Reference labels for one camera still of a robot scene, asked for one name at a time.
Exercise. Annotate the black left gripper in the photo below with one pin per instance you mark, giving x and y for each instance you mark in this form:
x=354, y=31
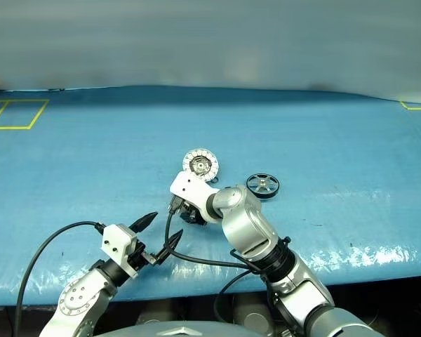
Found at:
x=137, y=258

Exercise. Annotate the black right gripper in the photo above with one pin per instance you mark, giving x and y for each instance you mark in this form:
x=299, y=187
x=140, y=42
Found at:
x=192, y=215

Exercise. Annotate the round motor housing with stator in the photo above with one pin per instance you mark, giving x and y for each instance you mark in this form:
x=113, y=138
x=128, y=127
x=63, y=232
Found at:
x=200, y=164

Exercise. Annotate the black spoked rotor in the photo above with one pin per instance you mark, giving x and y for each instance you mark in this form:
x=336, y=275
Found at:
x=263, y=184

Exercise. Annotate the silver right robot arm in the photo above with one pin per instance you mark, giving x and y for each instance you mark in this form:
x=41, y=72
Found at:
x=245, y=224

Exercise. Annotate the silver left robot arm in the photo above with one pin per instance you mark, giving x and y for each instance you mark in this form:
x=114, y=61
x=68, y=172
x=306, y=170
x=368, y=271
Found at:
x=77, y=298

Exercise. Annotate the blue table cover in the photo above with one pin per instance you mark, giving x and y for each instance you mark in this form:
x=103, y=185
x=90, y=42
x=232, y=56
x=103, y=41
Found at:
x=91, y=175

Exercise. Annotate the grey robot torso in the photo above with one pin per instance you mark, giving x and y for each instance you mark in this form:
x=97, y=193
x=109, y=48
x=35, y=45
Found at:
x=182, y=331

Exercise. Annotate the grey round disc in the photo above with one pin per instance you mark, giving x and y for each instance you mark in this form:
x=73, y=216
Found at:
x=256, y=321

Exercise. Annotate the yellow tape outline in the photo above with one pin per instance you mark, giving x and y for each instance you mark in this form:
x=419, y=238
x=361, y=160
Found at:
x=38, y=114
x=417, y=107

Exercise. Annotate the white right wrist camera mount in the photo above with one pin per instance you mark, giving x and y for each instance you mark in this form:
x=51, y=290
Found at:
x=191, y=187

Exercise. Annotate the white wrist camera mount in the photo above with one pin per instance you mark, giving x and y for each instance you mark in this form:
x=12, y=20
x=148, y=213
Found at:
x=117, y=238
x=191, y=187

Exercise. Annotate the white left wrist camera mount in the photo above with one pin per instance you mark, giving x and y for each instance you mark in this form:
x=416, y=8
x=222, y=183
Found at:
x=117, y=238

